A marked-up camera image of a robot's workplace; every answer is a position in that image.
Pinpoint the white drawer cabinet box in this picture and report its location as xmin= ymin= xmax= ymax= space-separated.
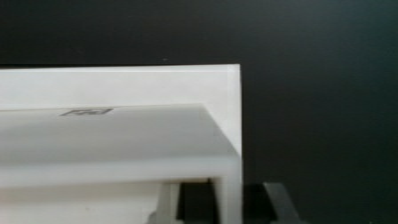
xmin=0 ymin=65 xmax=242 ymax=166

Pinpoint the white drawer tray with tag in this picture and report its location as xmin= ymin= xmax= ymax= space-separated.
xmin=0 ymin=105 xmax=244 ymax=224

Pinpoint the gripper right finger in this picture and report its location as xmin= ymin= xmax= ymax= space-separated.
xmin=264 ymin=182 xmax=306 ymax=224

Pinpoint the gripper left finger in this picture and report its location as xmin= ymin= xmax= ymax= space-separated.
xmin=148 ymin=183 xmax=182 ymax=224

